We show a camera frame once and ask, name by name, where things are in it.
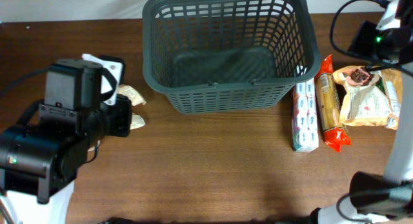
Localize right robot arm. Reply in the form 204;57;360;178
291;0;412;224

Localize white blue tissue pack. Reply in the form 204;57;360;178
292;78;319;153

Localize grey plastic shopping basket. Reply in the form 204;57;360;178
142;0;321;114

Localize orange spaghetti pasta packet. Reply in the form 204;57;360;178
314;55;351;152

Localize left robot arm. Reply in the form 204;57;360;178
1;54;132;223

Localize beige printed snack bag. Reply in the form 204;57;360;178
333;66;403;130

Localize clear bag of beige powder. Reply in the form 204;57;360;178
118;85;146;130

